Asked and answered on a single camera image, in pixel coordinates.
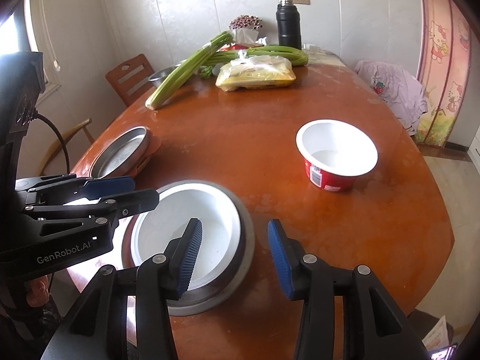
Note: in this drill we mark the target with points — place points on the brown wooden slat chair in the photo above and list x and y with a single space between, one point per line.
130 79

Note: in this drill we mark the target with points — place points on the red white flower bouquet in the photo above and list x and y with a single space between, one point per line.
245 29

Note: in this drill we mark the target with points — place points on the white shelf cabinet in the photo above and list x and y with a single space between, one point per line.
474 150

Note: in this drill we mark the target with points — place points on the light green celery bunch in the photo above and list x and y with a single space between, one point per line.
177 78

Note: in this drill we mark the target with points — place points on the person's hand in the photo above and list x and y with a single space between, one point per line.
37 291

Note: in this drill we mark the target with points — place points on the pink cloth on chair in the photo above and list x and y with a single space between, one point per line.
400 90

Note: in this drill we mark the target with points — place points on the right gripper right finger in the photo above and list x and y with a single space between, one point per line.
286 254

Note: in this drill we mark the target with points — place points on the shallow round metal pan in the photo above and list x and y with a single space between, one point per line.
122 154

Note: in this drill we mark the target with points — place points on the smartphone with lit screen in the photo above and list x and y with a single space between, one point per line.
445 353

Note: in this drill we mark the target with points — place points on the bagged yellow corn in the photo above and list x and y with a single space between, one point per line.
258 72

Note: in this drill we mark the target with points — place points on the black thermos bottle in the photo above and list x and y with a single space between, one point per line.
288 25

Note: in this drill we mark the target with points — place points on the curved-back wooden chair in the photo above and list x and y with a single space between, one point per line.
61 143

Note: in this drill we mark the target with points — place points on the pink hello kitty screen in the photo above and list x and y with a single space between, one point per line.
444 70

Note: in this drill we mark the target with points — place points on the stainless steel bowl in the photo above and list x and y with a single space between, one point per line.
227 246

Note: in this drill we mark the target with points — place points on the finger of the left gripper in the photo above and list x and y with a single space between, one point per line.
70 186
117 206

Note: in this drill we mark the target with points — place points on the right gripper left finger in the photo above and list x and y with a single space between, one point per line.
182 255

